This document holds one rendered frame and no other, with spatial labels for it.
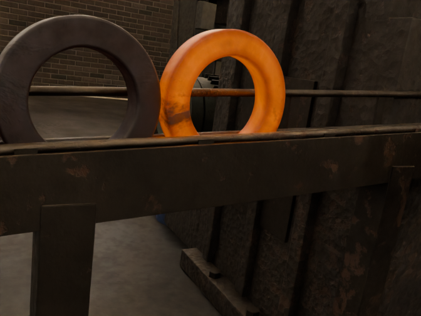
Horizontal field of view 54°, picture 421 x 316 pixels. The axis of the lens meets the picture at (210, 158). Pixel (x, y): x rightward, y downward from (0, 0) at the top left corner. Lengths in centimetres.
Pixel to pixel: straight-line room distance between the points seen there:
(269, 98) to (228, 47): 10
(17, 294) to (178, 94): 102
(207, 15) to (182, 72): 455
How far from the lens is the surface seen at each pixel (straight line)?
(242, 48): 55
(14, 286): 145
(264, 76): 58
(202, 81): 194
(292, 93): 69
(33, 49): 47
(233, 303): 128
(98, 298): 137
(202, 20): 501
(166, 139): 50
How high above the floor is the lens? 73
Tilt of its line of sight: 13 degrees down
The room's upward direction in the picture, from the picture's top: 8 degrees clockwise
